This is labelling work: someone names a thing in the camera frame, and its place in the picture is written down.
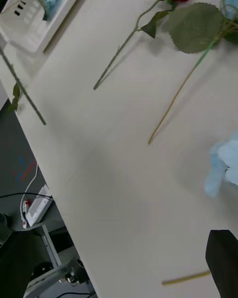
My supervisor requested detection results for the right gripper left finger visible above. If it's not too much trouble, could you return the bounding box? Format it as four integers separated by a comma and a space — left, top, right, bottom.
0, 231, 34, 298

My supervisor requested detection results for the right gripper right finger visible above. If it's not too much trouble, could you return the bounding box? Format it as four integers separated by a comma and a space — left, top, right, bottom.
205, 229, 238, 298

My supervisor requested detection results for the yellowish flower stem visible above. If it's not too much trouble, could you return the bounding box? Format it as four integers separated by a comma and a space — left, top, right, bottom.
161, 270, 212, 286

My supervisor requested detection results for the white power strip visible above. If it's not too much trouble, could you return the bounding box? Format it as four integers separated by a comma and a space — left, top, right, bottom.
22, 184, 54, 229

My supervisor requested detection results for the green stem with small leaves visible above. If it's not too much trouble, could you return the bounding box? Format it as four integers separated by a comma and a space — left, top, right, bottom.
0, 46, 47, 126

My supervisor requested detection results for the shallow white box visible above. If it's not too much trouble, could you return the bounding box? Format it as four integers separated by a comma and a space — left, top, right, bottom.
0, 0, 90, 53

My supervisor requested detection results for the grey metal frame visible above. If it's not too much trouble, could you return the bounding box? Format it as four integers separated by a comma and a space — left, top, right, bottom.
23, 224, 97, 298

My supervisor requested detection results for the black cable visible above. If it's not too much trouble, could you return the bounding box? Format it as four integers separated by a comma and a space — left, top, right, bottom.
0, 192, 53, 201

